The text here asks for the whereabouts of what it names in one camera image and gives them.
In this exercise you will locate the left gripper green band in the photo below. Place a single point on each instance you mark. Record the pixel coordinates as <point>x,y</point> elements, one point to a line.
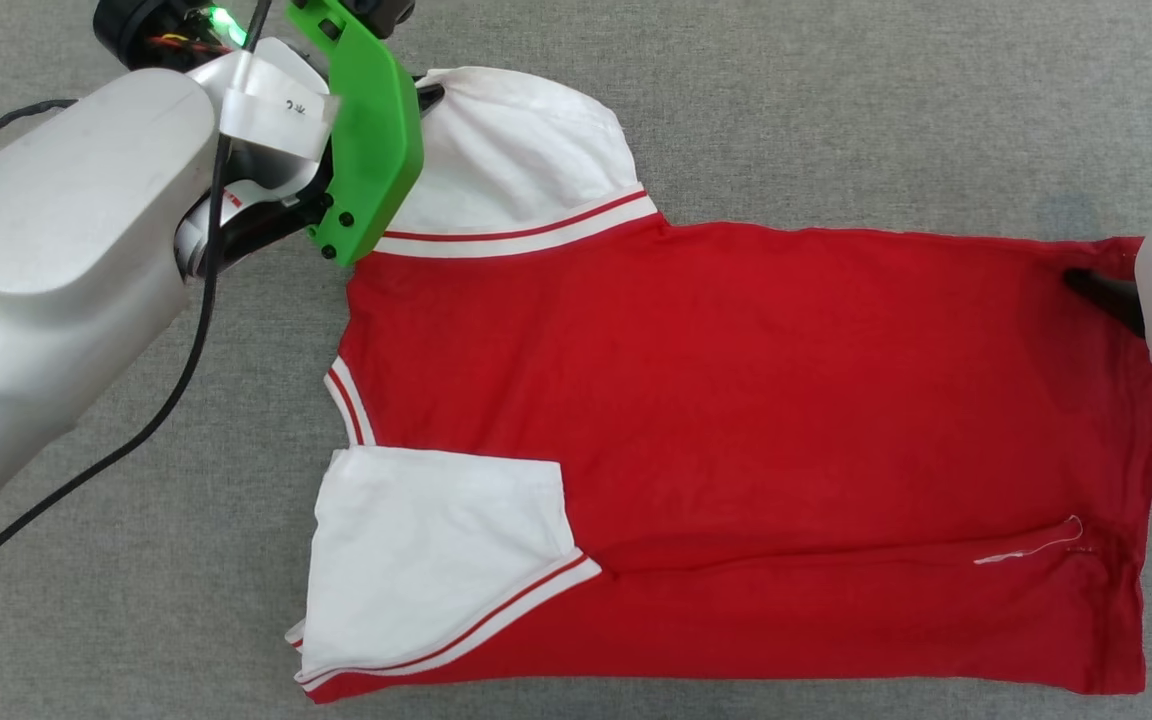
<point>376,150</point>

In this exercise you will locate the red and white T-shirt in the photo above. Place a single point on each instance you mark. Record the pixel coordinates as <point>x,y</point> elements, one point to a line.
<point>736,400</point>

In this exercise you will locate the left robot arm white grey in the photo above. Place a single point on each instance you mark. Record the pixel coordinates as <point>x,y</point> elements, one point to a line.
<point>56,250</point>

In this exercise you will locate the white paper label on arm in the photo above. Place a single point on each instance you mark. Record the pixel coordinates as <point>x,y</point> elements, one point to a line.
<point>276,110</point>

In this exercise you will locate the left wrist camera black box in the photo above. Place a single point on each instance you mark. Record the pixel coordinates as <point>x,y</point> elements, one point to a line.
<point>381,10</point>

